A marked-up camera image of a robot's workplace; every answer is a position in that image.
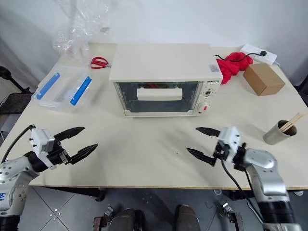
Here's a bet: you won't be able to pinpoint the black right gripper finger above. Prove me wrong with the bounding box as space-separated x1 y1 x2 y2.
185 147 218 167
195 127 222 139

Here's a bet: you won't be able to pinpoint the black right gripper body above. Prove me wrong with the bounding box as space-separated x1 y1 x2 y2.
213 141 230 161

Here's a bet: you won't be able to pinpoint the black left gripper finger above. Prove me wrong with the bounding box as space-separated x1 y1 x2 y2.
65 143 99 166
53 127 86 143

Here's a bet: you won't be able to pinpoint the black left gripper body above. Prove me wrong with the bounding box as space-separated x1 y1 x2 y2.
45 138 73 167

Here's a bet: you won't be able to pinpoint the glass oven door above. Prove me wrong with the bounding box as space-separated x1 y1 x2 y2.
113 81 202 114

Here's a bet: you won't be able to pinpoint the cream toaster oven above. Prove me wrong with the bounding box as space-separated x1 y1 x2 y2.
108 43 221 118

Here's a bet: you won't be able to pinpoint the large white timer knob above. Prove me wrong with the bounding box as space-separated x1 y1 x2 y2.
197 101 213 114

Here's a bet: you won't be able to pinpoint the clear box with blue latches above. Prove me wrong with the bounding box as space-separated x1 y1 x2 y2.
30 65 93 114

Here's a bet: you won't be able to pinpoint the black table caster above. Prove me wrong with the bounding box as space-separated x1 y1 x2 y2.
94 187 106 202

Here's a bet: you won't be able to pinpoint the steel cup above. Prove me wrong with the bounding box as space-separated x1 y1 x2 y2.
262 119 298 146

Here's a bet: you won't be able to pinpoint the dark rounded shape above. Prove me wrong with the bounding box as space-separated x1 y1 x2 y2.
112 207 145 231
176 204 200 231

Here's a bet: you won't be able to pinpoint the black mesh seat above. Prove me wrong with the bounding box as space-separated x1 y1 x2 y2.
0 92 32 114

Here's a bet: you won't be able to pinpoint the red cloth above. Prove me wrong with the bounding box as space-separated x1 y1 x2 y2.
216 51 254 85

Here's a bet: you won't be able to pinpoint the brown cardboard box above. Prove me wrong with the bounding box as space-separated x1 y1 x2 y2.
243 63 286 97

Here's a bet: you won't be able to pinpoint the wooden stick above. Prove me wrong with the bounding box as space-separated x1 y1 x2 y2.
283 115 306 132
281 112 301 132

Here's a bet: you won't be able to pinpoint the black tripod stand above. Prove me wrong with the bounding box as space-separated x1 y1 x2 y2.
0 65 35 95

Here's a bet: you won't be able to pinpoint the white power strip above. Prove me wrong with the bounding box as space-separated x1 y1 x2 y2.
240 43 278 65

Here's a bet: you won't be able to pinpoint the clear crumpled plastic bag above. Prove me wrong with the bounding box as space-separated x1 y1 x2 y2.
52 0 112 58

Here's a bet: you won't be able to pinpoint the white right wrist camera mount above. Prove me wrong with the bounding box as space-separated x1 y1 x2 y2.
212 126 242 167

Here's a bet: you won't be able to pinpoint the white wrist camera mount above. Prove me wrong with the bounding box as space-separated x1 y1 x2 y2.
212 126 242 167
29 128 57 170

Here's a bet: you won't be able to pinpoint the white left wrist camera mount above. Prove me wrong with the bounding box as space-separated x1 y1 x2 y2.
29 128 57 170

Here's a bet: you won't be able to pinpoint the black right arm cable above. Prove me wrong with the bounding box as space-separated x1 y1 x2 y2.
221 159 265 223

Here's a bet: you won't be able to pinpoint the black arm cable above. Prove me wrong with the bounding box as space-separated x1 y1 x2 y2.
221 159 265 223
0 124 36 165

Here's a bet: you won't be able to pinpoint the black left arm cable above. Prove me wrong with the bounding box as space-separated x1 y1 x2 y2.
0 124 36 165

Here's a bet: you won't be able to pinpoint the cream oven door handle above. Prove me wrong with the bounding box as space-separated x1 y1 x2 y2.
136 87 183 102

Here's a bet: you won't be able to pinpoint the red handled scissors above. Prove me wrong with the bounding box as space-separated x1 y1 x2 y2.
90 56 112 70

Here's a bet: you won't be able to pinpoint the black power cable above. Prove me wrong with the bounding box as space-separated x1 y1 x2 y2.
214 51 268 61

